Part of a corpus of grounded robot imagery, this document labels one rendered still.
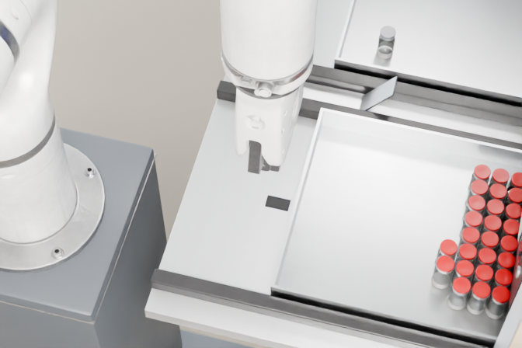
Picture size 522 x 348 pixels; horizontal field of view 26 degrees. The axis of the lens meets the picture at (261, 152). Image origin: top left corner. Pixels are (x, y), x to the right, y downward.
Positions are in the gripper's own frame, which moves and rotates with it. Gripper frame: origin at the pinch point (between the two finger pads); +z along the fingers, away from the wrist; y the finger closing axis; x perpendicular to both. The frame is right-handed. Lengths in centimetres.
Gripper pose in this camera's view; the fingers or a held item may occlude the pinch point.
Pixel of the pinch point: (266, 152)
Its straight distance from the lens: 118.0
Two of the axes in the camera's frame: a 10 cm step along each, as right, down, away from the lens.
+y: 2.5, -8.2, 5.2
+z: 0.0, 5.4, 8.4
